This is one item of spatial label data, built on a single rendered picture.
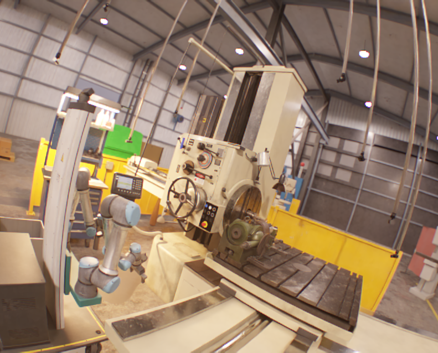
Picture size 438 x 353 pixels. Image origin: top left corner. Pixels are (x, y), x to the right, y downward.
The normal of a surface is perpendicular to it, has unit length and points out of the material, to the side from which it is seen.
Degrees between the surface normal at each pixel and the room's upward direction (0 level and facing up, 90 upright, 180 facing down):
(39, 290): 90
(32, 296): 90
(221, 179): 90
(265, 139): 90
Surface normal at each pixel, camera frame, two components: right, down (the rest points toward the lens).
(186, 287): -0.59, -0.15
